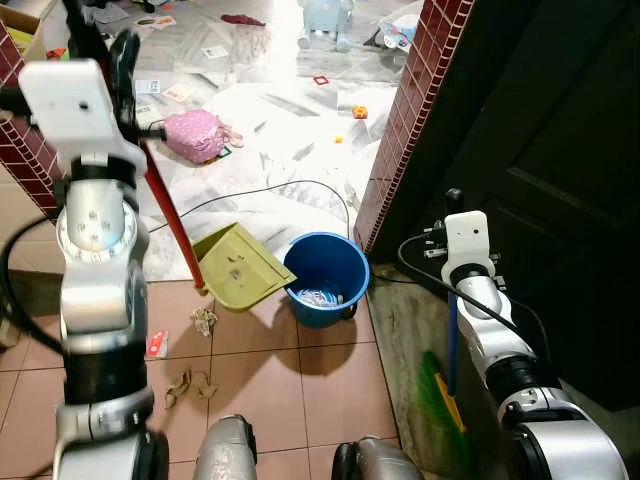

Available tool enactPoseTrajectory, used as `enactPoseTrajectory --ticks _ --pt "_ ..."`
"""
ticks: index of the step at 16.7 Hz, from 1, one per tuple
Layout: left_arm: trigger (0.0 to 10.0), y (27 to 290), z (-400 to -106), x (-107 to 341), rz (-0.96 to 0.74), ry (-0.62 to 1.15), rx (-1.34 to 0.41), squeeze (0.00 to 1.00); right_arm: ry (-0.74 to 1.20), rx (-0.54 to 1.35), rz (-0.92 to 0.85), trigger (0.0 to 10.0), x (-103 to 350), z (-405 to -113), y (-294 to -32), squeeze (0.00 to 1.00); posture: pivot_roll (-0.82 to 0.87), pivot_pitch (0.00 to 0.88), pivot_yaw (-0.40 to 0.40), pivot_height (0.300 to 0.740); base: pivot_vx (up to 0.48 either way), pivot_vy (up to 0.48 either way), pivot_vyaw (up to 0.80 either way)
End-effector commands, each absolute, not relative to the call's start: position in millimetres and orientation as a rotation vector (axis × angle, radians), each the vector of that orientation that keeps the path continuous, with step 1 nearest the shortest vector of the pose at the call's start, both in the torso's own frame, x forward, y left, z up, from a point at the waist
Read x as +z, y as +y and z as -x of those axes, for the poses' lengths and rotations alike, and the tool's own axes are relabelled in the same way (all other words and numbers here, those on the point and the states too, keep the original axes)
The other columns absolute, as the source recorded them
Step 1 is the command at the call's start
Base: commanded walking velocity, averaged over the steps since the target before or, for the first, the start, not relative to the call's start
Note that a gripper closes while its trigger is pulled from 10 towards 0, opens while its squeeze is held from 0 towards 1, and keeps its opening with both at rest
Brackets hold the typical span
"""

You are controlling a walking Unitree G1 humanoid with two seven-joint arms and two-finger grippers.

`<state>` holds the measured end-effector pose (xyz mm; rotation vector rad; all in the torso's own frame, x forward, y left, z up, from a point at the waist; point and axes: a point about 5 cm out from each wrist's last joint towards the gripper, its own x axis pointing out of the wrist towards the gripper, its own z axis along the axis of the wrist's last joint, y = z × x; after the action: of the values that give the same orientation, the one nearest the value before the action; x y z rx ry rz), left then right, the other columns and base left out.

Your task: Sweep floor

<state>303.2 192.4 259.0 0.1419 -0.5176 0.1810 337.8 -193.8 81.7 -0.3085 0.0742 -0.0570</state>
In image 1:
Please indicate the white and green card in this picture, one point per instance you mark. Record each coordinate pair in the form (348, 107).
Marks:
(214, 52)

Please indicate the silver right robot leg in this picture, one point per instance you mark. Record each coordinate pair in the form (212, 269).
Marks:
(375, 462)

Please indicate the small red square frame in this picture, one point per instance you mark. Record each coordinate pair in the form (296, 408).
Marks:
(316, 79)

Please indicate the dark wooden door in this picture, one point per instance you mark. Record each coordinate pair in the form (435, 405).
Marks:
(560, 150)

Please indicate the red and white wrapper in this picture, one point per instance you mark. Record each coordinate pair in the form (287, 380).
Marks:
(156, 345)

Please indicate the crumpled paper scrap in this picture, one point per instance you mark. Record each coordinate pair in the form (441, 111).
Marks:
(205, 321)

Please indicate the dark red cloth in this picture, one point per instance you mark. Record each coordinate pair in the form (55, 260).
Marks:
(243, 19)

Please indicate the blue plastic bucket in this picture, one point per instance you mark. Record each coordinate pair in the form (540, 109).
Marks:
(345, 265)

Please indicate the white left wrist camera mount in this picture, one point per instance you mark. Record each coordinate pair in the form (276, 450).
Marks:
(70, 105)

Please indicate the white paper scraps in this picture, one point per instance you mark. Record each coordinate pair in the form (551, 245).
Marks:
(318, 297)

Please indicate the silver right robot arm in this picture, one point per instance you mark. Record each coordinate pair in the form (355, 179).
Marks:
(490, 330)

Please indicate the small orange ball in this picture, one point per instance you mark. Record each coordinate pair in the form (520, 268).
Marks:
(358, 111)

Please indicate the blue and white card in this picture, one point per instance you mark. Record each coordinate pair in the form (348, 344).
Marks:
(147, 87)

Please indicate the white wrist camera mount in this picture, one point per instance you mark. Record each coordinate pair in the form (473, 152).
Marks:
(468, 240)
(70, 105)

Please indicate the clear plastic bag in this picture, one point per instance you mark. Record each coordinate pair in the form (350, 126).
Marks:
(400, 30)

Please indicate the orange and white card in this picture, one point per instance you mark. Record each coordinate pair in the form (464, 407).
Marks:
(180, 92)

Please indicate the silver robot leg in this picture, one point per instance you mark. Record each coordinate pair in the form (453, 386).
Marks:
(225, 455)
(375, 462)

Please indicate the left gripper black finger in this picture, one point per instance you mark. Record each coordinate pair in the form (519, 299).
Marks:
(126, 62)

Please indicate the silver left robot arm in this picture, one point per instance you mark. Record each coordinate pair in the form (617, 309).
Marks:
(95, 290)

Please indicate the silver left robot leg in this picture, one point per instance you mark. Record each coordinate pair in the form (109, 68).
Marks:
(225, 455)

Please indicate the pink dotted bag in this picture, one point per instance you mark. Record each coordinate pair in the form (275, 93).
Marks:
(195, 135)

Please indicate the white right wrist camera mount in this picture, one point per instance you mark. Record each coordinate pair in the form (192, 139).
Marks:
(468, 240)

